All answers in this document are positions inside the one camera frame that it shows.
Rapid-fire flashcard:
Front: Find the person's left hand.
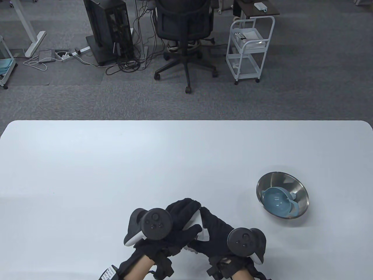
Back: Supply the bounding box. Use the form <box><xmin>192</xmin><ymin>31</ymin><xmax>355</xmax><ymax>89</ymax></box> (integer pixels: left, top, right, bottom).
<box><xmin>133</xmin><ymin>198</ymin><xmax>203</xmax><ymax>261</ymax></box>

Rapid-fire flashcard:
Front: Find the person's right hand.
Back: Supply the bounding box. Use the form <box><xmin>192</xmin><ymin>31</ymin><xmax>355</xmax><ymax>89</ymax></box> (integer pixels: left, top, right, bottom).
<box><xmin>188</xmin><ymin>206</ymin><xmax>257</xmax><ymax>264</ymax></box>

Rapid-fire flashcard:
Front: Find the white square jar lid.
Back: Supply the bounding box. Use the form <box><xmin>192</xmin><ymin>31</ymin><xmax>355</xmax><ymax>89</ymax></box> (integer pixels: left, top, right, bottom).
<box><xmin>182</xmin><ymin>209</ymin><xmax>210</xmax><ymax>254</ymax></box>

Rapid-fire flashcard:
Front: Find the black hand controller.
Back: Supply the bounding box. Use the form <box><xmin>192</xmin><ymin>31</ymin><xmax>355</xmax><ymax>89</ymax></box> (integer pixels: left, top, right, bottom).
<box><xmin>227</xmin><ymin>227</ymin><xmax>267</xmax><ymax>265</ymax></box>
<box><xmin>124</xmin><ymin>208</ymin><xmax>173</xmax><ymax>247</ymax></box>

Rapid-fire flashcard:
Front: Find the blue plastic funnel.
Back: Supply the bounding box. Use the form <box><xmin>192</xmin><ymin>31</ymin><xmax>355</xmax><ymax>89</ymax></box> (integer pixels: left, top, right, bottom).
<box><xmin>261</xmin><ymin>187</ymin><xmax>300</xmax><ymax>218</ymax></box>

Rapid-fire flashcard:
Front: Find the stainless steel bowl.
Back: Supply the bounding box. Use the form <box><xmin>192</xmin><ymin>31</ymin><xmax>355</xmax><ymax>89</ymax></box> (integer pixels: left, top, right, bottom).
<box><xmin>256</xmin><ymin>171</ymin><xmax>309</xmax><ymax>219</ymax></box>

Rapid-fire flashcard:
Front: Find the person's left forearm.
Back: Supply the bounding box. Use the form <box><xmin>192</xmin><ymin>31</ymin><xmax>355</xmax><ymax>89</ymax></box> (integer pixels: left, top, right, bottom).
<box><xmin>124</xmin><ymin>255</ymin><xmax>156</xmax><ymax>280</ymax></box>

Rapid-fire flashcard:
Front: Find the black left forearm sensor box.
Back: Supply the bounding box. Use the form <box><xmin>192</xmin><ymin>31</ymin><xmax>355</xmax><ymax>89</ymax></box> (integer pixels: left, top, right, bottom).
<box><xmin>99</xmin><ymin>265</ymin><xmax>123</xmax><ymax>280</ymax></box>

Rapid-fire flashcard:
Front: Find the person's right forearm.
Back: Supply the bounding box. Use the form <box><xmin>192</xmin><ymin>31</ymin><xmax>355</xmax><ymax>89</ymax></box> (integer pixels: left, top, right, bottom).
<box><xmin>232</xmin><ymin>270</ymin><xmax>255</xmax><ymax>280</ymax></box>

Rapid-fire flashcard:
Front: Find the thin white desk leg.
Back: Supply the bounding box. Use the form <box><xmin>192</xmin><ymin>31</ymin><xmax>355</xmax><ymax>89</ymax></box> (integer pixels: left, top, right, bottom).
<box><xmin>135</xmin><ymin>0</ymin><xmax>148</xmax><ymax>69</ymax></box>

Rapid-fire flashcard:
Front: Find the white rolling cart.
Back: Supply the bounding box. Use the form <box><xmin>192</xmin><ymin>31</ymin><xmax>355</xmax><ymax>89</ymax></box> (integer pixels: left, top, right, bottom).
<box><xmin>226</xmin><ymin>16</ymin><xmax>275</xmax><ymax>85</ymax></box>

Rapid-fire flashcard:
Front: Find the black office chair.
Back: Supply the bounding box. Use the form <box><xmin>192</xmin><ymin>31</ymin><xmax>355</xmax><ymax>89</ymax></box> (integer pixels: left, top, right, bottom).
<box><xmin>154</xmin><ymin>0</ymin><xmax>218</xmax><ymax>94</ymax></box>

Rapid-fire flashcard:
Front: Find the black computer tower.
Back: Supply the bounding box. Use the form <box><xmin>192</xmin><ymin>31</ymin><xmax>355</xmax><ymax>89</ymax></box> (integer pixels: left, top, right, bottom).
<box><xmin>83</xmin><ymin>0</ymin><xmax>135</xmax><ymax>66</ymax></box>

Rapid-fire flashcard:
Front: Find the brown side table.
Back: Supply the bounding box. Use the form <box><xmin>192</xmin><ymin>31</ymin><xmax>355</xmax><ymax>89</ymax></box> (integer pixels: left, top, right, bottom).
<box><xmin>233</xmin><ymin>0</ymin><xmax>280</xmax><ymax>18</ymax></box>

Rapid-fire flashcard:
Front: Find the white cart with blue tray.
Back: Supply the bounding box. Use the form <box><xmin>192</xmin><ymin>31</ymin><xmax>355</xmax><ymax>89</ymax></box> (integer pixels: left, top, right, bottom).
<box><xmin>0</xmin><ymin>35</ymin><xmax>17</xmax><ymax>89</ymax></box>

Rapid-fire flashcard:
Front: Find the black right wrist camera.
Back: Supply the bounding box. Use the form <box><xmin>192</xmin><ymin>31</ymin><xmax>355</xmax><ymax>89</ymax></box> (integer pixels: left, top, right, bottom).
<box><xmin>206</xmin><ymin>260</ymin><xmax>225</xmax><ymax>280</ymax></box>

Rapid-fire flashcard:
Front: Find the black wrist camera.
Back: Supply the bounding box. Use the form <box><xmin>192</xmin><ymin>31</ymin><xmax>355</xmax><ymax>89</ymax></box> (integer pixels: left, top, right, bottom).
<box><xmin>206</xmin><ymin>260</ymin><xmax>225</xmax><ymax>280</ymax></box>
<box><xmin>152</xmin><ymin>254</ymin><xmax>175</xmax><ymax>280</ymax></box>

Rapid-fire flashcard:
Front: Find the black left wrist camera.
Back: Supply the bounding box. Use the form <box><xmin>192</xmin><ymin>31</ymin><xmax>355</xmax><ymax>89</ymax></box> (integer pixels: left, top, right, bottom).
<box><xmin>152</xmin><ymin>254</ymin><xmax>175</xmax><ymax>280</ymax></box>

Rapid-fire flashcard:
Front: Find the tangle of black cables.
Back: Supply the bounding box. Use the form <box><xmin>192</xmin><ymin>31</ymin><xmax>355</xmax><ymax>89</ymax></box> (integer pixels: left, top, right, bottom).
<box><xmin>105</xmin><ymin>6</ymin><xmax>158</xmax><ymax>76</ymax></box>

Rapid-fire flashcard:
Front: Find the white floor cable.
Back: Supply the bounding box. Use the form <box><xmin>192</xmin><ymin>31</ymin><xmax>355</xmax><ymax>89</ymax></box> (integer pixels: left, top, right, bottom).
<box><xmin>23</xmin><ymin>57</ymin><xmax>47</xmax><ymax>71</ymax></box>

